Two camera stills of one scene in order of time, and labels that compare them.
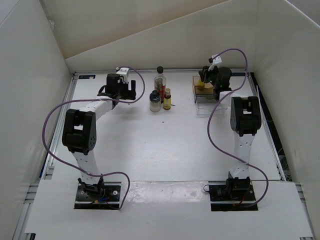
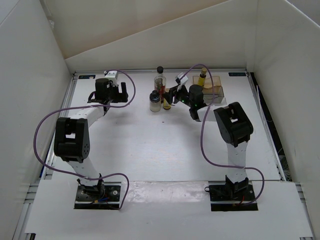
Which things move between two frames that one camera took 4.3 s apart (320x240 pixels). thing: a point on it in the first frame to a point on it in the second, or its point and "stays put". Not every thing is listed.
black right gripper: x=204 y=73 to x=169 y=96
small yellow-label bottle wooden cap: x=167 y=99 stays put
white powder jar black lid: x=155 y=101 stays put
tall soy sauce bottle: x=160 y=82 stays put
